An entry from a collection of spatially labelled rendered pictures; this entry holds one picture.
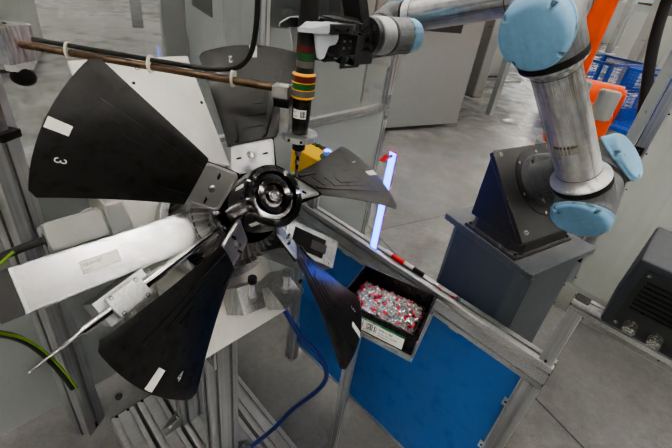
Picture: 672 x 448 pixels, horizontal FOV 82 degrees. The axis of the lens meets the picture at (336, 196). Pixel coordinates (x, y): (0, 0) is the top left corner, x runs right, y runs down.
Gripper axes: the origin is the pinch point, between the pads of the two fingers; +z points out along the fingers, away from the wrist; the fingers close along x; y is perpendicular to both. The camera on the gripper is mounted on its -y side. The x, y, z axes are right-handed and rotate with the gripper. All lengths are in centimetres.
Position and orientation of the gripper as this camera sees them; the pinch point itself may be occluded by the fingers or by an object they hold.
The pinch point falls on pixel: (295, 22)
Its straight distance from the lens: 70.0
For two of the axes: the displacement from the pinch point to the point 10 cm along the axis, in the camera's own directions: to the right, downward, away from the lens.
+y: -1.3, 8.6, 5.0
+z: -7.0, 2.8, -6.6
